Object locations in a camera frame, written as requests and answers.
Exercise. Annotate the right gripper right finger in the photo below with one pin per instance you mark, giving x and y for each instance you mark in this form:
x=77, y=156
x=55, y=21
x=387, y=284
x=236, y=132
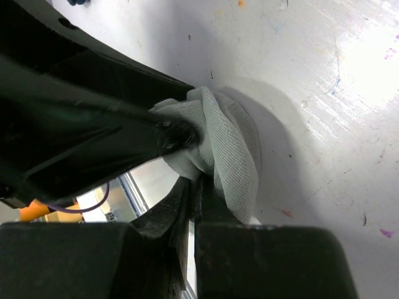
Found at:
x=209, y=207

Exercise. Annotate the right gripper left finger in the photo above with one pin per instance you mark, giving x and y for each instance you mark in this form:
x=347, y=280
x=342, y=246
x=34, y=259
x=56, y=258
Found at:
x=164, y=230

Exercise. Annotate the grey ankle sock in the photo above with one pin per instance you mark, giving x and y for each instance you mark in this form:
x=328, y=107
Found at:
x=229, y=149

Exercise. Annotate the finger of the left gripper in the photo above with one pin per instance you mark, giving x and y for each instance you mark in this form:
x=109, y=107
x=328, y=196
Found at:
x=35, y=35
x=59, y=141

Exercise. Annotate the aluminium frame rail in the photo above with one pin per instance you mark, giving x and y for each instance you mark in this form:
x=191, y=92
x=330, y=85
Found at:
x=133, y=194

